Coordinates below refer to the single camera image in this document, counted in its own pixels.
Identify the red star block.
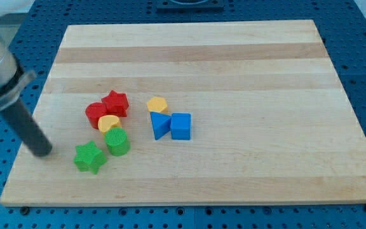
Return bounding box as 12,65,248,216
101,90,129,117

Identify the wooden board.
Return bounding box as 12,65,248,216
0,20,366,207

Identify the blue cube block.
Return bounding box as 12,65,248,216
170,113,191,140

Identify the blue triangle block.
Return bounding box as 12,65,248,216
150,111,172,140

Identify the green star block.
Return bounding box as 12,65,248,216
74,141,107,174

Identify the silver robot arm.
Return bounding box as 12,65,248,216
0,37,52,157

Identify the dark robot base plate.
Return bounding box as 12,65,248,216
156,0,225,11

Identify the red cylinder block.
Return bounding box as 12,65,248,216
85,102,107,129

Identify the yellow hexagon block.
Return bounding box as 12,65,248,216
146,97,168,114

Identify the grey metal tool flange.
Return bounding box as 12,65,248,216
0,68,37,111

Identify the yellow heart block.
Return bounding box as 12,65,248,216
98,114,122,135

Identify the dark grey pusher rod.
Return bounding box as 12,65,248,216
0,99,52,157

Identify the green cylinder block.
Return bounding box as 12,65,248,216
104,127,130,156

